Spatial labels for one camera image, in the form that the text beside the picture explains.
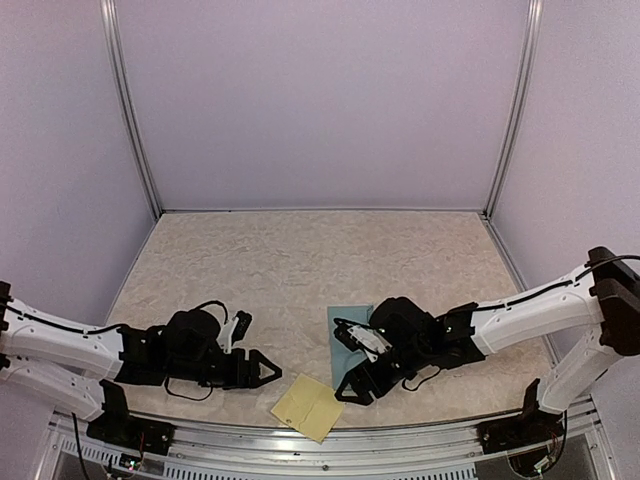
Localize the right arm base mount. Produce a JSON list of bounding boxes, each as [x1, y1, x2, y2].
[[477, 405, 565, 454]]

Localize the right aluminium corner post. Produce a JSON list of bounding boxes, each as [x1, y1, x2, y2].
[[483, 0, 544, 223]]

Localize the yellow paper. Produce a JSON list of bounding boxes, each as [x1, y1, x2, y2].
[[271, 374, 345, 444]]

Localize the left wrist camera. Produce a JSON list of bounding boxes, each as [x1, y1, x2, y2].
[[232, 310, 253, 343]]

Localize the blue envelope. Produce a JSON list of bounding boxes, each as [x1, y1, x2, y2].
[[327, 304, 374, 390]]

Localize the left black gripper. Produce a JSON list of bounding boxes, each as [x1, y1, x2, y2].
[[168, 347, 282, 390]]

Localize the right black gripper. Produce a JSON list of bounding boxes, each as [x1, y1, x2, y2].
[[334, 341, 430, 407]]

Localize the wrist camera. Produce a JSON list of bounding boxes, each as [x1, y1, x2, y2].
[[232, 310, 253, 343], [334, 323, 392, 362]]

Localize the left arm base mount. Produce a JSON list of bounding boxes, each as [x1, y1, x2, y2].
[[87, 413, 176, 456]]

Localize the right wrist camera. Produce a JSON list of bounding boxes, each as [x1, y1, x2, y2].
[[334, 323, 392, 362]]

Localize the aluminium front rail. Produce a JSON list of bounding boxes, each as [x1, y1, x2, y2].
[[44, 408, 616, 480]]

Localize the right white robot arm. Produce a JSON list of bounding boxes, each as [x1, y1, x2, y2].
[[334, 247, 639, 444]]

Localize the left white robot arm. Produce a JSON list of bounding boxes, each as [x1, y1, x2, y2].
[[1, 282, 282, 445]]

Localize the left camera cable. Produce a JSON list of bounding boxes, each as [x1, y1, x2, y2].
[[164, 299, 236, 401]]

